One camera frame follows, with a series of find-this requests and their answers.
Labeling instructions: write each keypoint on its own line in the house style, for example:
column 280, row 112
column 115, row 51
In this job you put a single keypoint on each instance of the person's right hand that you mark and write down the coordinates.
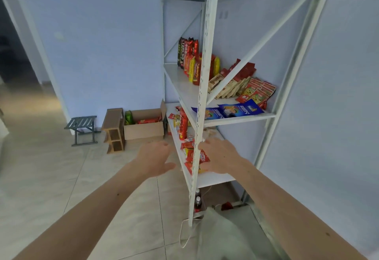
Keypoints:
column 223, row 157

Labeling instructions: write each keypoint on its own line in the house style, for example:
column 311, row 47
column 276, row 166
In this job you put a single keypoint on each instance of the person's left hand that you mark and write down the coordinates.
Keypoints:
column 152, row 159

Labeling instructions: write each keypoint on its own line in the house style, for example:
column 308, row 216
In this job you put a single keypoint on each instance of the person's left thumb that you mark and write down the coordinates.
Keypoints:
column 168, row 168

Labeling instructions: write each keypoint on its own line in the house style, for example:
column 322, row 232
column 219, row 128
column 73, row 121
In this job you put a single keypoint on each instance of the person's right thumb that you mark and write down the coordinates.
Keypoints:
column 207, row 167

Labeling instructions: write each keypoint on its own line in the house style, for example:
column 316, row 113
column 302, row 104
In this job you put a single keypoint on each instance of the person's left forearm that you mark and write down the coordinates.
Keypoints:
column 88, row 212

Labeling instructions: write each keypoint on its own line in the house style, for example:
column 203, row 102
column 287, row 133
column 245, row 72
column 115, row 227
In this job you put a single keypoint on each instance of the person's right forearm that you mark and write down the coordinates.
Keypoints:
column 290, row 212

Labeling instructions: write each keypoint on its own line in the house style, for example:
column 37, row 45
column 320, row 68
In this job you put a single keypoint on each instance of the pile of red white packets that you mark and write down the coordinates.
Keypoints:
column 189, row 151

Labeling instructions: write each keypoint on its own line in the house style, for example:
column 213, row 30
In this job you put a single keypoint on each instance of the dark drink bottle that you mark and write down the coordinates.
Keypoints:
column 197, row 200

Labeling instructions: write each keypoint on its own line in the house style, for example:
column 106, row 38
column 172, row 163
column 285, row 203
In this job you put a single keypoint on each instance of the small red object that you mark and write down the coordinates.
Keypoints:
column 227, row 206

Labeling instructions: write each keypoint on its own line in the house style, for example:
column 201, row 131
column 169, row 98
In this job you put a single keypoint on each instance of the tall red snack packet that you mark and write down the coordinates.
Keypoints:
column 183, row 125

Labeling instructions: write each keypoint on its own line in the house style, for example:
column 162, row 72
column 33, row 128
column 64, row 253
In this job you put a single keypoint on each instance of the brown cardboard box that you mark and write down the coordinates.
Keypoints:
column 143, row 129

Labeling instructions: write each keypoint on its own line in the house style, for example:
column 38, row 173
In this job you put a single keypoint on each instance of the pile of red yellow sachets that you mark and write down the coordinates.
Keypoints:
column 173, row 119

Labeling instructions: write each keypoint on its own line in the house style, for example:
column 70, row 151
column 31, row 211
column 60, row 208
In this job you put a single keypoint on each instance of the red packets in carton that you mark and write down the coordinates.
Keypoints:
column 149, row 120

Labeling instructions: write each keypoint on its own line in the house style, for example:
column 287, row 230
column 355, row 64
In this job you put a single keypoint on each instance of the blue snack packet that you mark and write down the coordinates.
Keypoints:
column 241, row 109
column 211, row 113

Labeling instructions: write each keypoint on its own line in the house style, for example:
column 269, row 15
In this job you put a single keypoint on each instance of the green snack bag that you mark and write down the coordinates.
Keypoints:
column 128, row 118

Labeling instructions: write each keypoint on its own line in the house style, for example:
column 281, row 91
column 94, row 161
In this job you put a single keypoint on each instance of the hollow wooden block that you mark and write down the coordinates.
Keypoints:
column 114, row 129

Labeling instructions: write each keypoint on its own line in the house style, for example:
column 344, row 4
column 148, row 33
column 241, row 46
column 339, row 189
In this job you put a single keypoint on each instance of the white plastic bag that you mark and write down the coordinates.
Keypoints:
column 222, row 236

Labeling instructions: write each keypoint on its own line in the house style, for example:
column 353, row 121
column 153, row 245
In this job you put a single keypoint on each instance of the stack of beige biscuit packets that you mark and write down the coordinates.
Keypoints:
column 226, row 88

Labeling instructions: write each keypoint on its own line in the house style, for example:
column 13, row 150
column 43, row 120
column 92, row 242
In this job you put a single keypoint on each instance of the stack of red green packets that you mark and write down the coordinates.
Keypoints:
column 259, row 92

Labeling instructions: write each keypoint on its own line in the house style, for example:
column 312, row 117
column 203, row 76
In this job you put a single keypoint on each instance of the grey folding stool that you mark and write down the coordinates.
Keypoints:
column 81, row 123

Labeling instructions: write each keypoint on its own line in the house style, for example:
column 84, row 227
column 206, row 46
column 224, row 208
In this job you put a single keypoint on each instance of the stack of dark red packets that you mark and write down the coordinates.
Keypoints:
column 244, row 70

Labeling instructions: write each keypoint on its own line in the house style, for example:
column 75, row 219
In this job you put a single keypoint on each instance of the white metal shelf rack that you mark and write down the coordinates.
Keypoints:
column 207, row 61

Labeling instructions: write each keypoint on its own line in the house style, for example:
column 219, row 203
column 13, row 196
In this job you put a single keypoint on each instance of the row of upright red snack packets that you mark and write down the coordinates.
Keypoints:
column 192, row 61

